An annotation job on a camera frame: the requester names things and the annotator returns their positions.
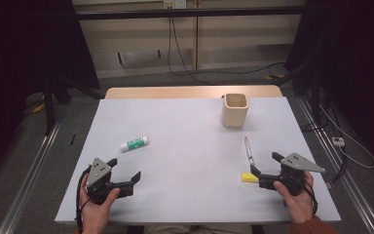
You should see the person's right hand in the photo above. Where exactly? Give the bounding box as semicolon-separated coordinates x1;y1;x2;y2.
273;171;316;224

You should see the aluminium floor rail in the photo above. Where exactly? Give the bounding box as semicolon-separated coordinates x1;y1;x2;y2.
296;97;374;234
0;113;66;234

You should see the left hand-held gripper black cable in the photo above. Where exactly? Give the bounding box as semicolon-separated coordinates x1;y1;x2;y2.
74;165;94;233

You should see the person's left hand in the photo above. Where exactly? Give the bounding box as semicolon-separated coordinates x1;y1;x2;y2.
79;174;121;234

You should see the hand-held gripper black cable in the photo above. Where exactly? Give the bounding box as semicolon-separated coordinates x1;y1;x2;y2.
74;165;94;233
303;179;319;216

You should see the long black floor cable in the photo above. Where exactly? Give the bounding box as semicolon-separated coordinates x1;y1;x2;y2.
167;16;286;86

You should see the black metal stand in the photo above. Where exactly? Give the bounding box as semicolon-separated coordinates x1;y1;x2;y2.
42;74;105;136

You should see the white wall socket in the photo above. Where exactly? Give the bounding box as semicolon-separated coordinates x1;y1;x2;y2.
163;0;188;10

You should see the black horizontal bar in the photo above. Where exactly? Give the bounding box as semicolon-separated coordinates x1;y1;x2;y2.
76;5;306;21

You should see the black cable bundle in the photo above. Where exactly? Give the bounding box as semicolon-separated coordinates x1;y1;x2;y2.
300;97;349;186

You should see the clear pen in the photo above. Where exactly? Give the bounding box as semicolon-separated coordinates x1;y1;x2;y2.
243;136;256;168

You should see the right hand-held gripper black cable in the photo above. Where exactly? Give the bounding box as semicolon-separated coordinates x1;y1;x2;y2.
303;179;319;216

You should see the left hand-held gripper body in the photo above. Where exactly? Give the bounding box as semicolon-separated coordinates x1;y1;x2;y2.
86;158;134;205

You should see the white and green glue stick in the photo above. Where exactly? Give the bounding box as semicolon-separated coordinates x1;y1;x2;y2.
119;136;150;153

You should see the white floor cable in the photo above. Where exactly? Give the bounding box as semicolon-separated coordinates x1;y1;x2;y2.
318;103;374;170

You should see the beige square pen cup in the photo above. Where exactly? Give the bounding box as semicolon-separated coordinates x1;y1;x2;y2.
221;93;250;129

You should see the yellow highlighter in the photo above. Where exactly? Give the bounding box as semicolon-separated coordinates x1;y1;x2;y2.
241;173;259;184

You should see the white table mat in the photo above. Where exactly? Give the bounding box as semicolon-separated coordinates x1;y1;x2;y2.
54;97;342;224

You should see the black curtain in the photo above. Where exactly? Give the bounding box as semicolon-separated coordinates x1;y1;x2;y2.
285;0;374;176
0;0;100;183

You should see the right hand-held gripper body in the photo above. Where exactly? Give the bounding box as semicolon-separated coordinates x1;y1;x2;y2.
258;152;325;197

